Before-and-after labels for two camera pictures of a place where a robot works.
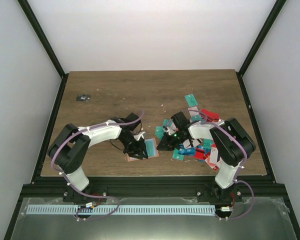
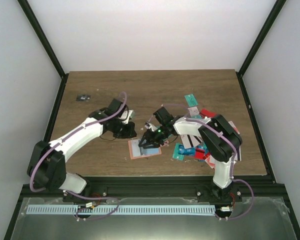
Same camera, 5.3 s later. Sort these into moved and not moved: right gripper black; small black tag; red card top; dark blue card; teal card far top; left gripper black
Moved: left gripper black; right gripper black
Not moved: dark blue card; teal card far top; small black tag; red card top
